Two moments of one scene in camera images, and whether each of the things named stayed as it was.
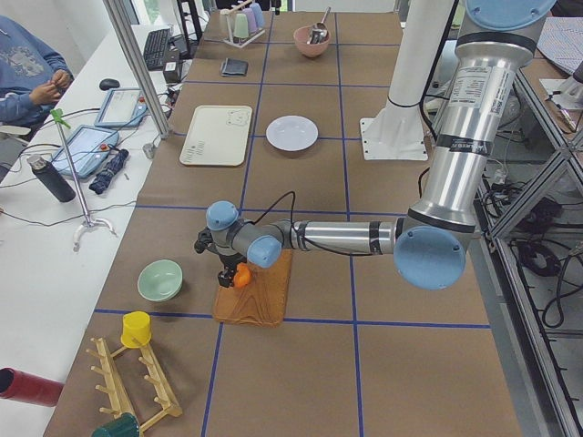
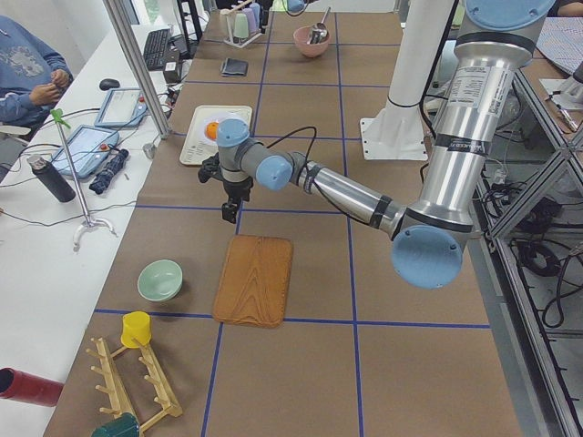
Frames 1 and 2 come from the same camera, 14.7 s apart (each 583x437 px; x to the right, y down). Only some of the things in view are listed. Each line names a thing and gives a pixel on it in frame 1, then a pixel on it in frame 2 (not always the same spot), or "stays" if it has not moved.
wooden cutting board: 263,302 stays
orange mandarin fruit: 241,276 -> 211,129
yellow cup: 137,330 stays
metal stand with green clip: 57,116 stays
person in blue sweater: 32,77 stays
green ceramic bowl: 160,280 stays
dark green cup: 124,426 stays
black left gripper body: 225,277 -> 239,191
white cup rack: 229,27 stays
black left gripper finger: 226,278 -> 230,212
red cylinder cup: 25,387 stays
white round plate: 291,133 -> 217,120
